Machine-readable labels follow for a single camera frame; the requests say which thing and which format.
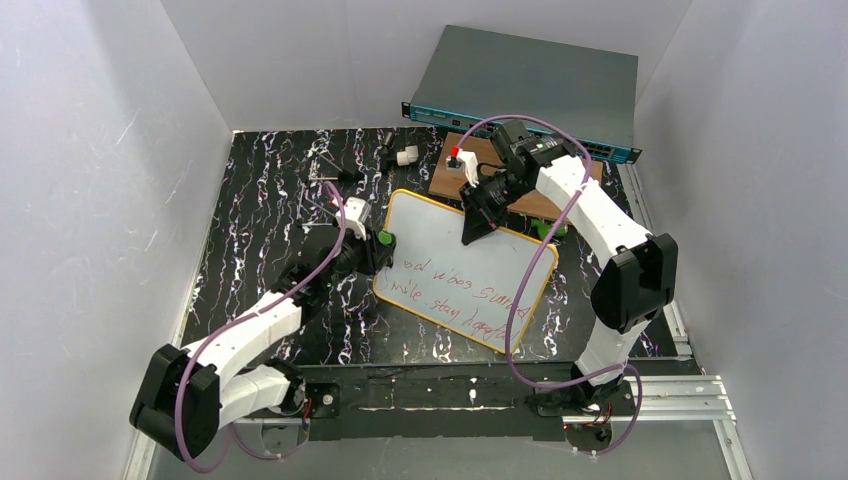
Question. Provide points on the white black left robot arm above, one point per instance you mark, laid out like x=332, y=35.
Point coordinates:
x=190, y=393

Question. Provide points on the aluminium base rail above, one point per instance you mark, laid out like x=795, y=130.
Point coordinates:
x=450, y=402

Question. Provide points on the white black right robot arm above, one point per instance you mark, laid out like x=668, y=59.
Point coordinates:
x=639, y=268

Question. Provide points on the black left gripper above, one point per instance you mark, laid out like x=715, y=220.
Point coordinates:
x=370, y=251

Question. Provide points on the teal network switch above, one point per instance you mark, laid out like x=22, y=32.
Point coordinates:
x=475, y=74

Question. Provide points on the white black pipe fitting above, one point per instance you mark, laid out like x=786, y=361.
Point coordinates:
x=405, y=157

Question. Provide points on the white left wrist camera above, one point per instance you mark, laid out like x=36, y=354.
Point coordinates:
x=355, y=213

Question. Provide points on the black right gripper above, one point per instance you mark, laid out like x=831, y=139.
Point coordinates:
x=485, y=201

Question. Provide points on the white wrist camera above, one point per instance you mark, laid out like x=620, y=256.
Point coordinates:
x=465, y=162
x=355, y=213

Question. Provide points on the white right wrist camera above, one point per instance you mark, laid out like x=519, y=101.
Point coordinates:
x=465, y=162

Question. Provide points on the orange framed whiteboard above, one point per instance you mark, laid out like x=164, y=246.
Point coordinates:
x=477, y=291

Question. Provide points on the green black whiteboard eraser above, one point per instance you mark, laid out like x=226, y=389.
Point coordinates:
x=386, y=239

